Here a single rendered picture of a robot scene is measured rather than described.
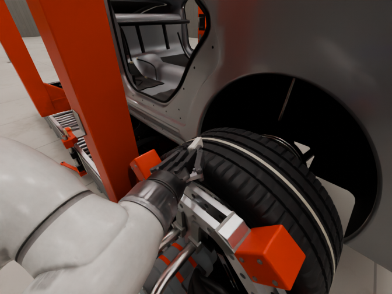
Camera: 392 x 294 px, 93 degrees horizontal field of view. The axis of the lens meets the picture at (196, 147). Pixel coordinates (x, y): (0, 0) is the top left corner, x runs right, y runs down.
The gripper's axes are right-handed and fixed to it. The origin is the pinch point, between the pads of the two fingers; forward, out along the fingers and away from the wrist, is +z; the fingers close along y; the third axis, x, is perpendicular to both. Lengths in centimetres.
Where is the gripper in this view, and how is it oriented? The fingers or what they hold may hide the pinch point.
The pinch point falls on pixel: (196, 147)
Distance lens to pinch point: 50.2
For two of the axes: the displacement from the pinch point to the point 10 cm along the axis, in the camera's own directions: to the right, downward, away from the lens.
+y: 9.2, -0.3, -4.0
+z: 3.4, -4.5, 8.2
